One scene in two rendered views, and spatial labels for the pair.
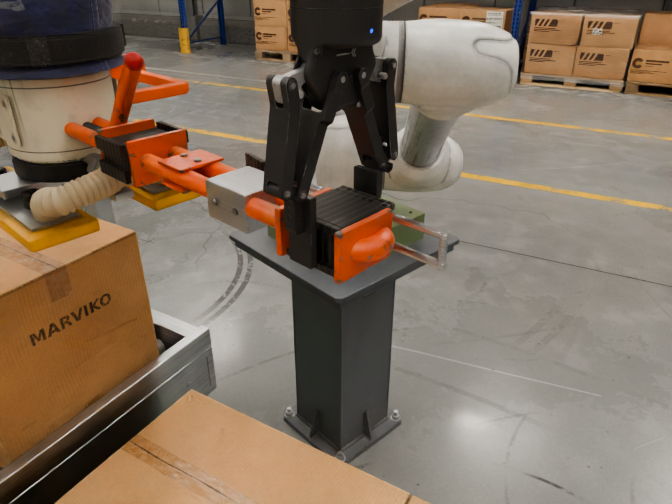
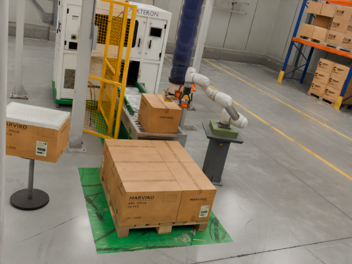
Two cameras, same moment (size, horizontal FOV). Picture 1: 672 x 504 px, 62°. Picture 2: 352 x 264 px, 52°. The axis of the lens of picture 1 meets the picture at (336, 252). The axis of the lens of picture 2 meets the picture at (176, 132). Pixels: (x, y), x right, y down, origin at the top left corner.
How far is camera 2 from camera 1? 356 cm
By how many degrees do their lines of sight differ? 32
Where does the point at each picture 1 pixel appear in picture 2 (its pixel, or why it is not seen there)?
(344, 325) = (212, 148)
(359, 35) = (186, 89)
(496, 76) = (224, 102)
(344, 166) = (223, 115)
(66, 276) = (168, 110)
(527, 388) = (259, 199)
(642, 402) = (285, 216)
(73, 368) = (163, 125)
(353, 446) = not seen: hidden behind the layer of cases
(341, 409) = (206, 169)
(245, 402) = not seen: hidden behind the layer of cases
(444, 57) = (218, 97)
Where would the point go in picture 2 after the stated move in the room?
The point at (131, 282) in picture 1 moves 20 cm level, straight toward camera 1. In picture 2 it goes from (177, 117) to (173, 122)
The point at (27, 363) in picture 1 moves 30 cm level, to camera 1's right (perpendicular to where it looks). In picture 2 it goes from (157, 120) to (175, 128)
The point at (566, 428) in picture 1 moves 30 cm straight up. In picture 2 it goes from (257, 207) to (264, 187)
